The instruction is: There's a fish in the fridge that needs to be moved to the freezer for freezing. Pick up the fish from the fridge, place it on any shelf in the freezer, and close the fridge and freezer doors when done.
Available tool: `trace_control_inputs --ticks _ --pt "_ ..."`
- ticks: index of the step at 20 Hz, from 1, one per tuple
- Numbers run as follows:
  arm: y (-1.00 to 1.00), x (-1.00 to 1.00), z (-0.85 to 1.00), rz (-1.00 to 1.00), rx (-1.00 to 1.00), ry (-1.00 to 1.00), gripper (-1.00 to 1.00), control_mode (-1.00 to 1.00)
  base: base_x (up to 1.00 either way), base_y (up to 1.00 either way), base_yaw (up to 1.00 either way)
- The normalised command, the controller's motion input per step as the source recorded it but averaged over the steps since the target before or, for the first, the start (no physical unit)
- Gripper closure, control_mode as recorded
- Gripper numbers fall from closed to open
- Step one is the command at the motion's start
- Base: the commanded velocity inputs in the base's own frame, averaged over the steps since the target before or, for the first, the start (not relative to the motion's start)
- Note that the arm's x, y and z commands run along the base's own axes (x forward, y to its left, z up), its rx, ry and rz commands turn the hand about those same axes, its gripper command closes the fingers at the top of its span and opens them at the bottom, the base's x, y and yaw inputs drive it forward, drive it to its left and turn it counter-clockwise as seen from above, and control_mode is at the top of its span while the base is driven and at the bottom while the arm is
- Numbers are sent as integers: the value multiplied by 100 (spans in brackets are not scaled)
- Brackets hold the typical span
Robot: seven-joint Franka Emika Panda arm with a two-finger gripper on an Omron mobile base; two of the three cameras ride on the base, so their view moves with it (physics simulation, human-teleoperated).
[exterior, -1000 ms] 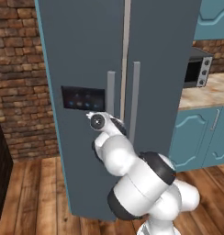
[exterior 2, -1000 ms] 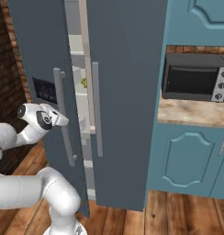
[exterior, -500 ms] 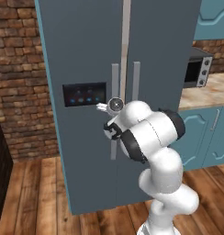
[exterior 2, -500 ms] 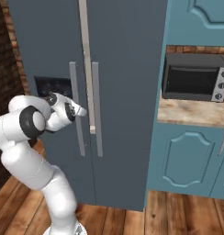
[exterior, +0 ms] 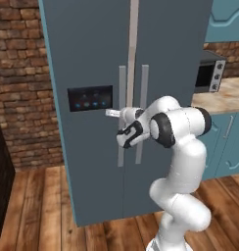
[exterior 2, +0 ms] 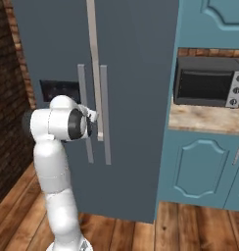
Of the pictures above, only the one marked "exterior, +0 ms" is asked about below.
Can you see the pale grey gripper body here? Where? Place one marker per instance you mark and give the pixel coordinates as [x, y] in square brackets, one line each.
[113, 113]

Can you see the blue-grey fridge body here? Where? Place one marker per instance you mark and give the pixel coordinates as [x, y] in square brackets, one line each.
[133, 26]

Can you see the dark wooden cabinet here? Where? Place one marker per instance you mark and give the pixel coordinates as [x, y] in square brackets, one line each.
[2, 183]

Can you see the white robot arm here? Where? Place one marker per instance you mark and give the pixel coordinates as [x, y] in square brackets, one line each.
[185, 163]

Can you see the black and silver toaster oven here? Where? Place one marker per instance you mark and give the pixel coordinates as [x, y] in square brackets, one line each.
[209, 73]

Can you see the teal base cupboards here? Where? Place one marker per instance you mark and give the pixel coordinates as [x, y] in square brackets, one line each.
[227, 150]

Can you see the plain blue-grey fridge door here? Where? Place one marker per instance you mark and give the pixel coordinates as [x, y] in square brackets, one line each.
[170, 45]

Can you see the blue-grey freezer door with display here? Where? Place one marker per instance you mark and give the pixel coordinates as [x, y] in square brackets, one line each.
[88, 45]

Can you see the teal wall cupboard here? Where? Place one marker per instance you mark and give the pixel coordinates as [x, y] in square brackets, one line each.
[226, 19]

